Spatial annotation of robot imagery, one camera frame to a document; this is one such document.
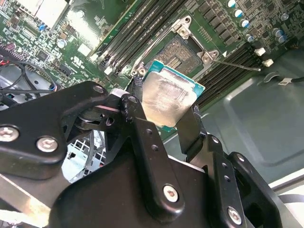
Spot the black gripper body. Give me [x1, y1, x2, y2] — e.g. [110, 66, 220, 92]
[48, 149, 223, 228]

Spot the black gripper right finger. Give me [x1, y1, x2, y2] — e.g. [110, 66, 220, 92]
[175, 104, 285, 228]

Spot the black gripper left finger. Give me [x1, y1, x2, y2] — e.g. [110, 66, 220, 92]
[0, 75, 186, 224]

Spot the silver CPU chip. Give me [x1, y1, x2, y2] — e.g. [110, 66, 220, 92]
[142, 59, 206, 131]

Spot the metal locking lever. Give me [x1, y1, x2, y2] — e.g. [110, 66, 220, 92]
[134, 20, 181, 72]
[212, 58, 262, 72]

